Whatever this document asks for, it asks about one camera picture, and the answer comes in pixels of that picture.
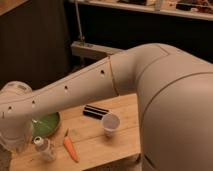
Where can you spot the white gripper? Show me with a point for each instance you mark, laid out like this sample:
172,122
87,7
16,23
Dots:
16,143

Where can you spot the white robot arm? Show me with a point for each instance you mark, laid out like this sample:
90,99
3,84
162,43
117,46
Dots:
173,97

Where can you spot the clear plastic bottle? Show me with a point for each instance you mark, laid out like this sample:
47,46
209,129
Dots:
45,148

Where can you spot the green bowl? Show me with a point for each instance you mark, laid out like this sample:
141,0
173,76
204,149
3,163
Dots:
46,125

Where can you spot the orange carrot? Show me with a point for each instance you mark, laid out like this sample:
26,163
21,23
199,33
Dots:
67,142

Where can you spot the black rectangular box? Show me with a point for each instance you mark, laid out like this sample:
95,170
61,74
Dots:
94,112

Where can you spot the grey metal stand base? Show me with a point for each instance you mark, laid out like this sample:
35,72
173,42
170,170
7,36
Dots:
92,51

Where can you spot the metal pole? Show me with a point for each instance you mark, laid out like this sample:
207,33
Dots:
81,37

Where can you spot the wooden shelf with clutter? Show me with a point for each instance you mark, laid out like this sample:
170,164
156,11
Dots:
147,9

